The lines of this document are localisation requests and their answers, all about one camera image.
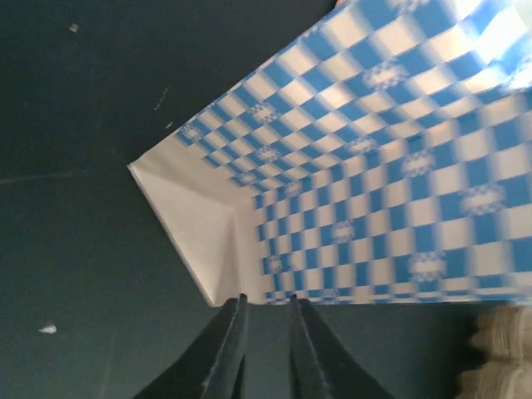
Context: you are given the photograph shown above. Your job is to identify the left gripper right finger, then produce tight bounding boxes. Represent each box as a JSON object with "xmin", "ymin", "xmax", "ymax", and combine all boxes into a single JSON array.
[{"xmin": 288, "ymin": 295, "xmax": 393, "ymax": 399}]

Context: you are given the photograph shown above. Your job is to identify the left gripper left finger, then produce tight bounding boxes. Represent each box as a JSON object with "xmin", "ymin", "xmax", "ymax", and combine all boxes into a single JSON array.
[{"xmin": 135, "ymin": 294, "xmax": 248, "ymax": 399}]

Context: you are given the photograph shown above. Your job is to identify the brown cardboard cup carrier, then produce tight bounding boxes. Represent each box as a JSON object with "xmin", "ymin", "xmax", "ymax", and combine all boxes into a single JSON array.
[{"xmin": 457, "ymin": 305, "xmax": 531, "ymax": 399}]

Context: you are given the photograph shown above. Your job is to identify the blue checkered paper bag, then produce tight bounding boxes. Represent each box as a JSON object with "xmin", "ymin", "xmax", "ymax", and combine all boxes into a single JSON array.
[{"xmin": 129, "ymin": 1, "xmax": 531, "ymax": 307}]

